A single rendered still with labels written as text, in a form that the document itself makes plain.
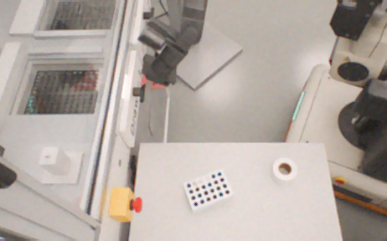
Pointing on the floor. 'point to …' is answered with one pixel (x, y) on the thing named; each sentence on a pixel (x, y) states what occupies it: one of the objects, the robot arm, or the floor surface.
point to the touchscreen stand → (202, 50)
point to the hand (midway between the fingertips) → (147, 84)
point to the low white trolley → (314, 171)
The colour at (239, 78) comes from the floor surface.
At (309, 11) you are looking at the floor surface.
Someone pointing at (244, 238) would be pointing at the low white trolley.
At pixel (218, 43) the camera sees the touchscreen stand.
